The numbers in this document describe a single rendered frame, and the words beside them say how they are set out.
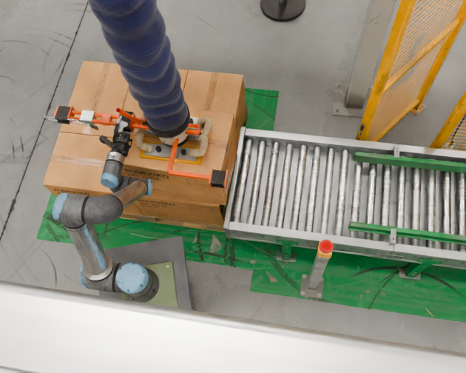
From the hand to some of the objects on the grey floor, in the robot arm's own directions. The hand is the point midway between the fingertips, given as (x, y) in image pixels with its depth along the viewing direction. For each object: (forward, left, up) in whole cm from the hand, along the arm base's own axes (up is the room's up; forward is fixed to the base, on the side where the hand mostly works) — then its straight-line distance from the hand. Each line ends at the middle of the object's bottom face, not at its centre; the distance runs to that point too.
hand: (121, 121), depth 261 cm
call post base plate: (-103, -82, -111) cm, 172 cm away
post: (-103, -82, -111) cm, 172 cm away
